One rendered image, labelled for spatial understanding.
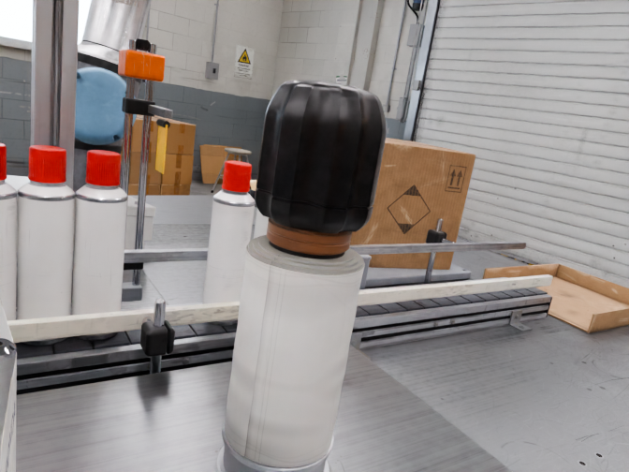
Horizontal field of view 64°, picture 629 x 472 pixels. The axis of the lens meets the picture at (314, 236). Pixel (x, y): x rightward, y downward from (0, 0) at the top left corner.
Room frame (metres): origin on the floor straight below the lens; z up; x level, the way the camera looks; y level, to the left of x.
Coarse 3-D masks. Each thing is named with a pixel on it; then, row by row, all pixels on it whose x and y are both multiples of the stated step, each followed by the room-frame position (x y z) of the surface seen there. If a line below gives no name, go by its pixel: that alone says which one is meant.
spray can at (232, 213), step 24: (240, 168) 0.59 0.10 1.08; (240, 192) 0.60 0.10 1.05; (216, 216) 0.59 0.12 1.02; (240, 216) 0.59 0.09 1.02; (216, 240) 0.59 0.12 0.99; (240, 240) 0.59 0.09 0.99; (216, 264) 0.59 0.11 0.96; (240, 264) 0.59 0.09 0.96; (216, 288) 0.58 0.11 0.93; (240, 288) 0.60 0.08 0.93
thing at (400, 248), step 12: (132, 252) 0.58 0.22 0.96; (144, 252) 0.58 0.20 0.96; (156, 252) 0.59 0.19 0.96; (168, 252) 0.60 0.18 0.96; (180, 252) 0.61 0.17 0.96; (192, 252) 0.62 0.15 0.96; (204, 252) 0.63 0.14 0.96; (360, 252) 0.78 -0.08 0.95; (372, 252) 0.79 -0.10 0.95; (384, 252) 0.80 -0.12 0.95; (396, 252) 0.82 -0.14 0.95; (408, 252) 0.84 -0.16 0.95; (420, 252) 0.85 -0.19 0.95; (72, 264) 0.54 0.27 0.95
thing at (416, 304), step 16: (528, 288) 0.97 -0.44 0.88; (384, 304) 0.75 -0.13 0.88; (400, 304) 0.76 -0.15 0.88; (416, 304) 0.77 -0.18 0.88; (432, 304) 0.79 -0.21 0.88; (448, 304) 0.80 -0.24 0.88; (112, 336) 0.51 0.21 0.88; (128, 336) 0.52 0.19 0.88; (176, 336) 0.54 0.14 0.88; (192, 336) 0.55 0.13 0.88; (32, 352) 0.46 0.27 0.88; (48, 352) 0.46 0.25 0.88; (64, 352) 0.47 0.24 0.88
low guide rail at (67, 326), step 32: (384, 288) 0.73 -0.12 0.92; (416, 288) 0.75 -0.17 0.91; (448, 288) 0.79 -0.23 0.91; (480, 288) 0.84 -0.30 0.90; (512, 288) 0.89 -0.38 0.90; (32, 320) 0.46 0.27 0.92; (64, 320) 0.47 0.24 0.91; (96, 320) 0.49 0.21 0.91; (128, 320) 0.50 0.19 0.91; (192, 320) 0.55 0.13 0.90
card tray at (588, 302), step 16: (496, 272) 1.14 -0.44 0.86; (512, 272) 1.17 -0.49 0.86; (528, 272) 1.21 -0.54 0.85; (544, 272) 1.25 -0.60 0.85; (560, 272) 1.27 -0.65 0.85; (576, 272) 1.24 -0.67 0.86; (544, 288) 1.15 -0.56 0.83; (560, 288) 1.17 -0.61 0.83; (576, 288) 1.19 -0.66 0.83; (592, 288) 1.20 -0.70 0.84; (608, 288) 1.17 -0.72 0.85; (624, 288) 1.14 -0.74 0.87; (560, 304) 1.04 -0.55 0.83; (576, 304) 1.06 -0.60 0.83; (592, 304) 1.08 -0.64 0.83; (608, 304) 1.10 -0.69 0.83; (624, 304) 1.12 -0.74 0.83; (576, 320) 0.95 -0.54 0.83; (592, 320) 0.90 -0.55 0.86; (608, 320) 0.94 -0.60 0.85; (624, 320) 0.98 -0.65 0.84
